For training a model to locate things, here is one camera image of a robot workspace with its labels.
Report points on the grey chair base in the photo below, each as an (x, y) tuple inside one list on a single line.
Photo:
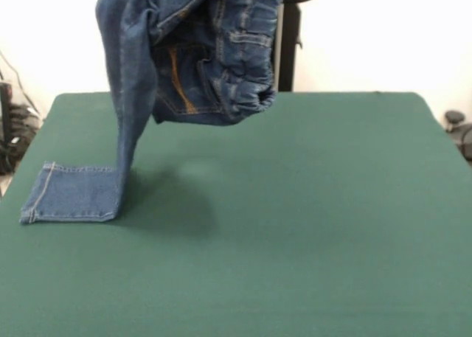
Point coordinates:
[(457, 130), (22, 117)]

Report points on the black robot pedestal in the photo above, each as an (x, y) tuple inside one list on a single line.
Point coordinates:
[(289, 49)]

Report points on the dark green table cloth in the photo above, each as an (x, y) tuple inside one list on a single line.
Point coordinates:
[(332, 222)]

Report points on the blue denim jeans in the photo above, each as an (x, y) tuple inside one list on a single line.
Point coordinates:
[(132, 93)]

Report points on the black upright frame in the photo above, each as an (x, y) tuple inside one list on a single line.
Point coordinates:
[(5, 112)]

